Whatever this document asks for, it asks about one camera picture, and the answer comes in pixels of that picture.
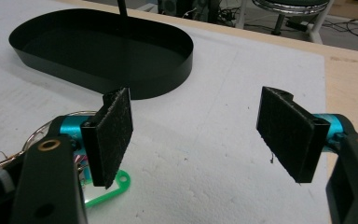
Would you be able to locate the green plastic key tag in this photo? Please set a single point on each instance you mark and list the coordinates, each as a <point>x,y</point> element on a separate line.
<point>118,186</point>

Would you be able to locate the silver metal clasp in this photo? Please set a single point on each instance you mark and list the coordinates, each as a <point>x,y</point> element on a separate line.
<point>0,163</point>

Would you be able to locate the black power strip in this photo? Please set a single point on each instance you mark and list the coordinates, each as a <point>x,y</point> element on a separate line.
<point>296,25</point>

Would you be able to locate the chrome stool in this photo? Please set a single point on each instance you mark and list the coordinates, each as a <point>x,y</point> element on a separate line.
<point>292,8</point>

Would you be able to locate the white foam mat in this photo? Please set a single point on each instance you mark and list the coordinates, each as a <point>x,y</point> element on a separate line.
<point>199,130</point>

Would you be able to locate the black oval metal tray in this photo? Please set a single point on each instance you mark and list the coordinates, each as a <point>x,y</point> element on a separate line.
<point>105,53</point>

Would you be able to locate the black stand pole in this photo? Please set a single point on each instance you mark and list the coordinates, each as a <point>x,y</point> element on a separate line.
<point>122,7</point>

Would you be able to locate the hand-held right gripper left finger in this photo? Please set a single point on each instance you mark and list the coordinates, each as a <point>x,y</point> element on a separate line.
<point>112,137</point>

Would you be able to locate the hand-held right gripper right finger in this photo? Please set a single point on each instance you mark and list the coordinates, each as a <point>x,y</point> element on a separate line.
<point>286,133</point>

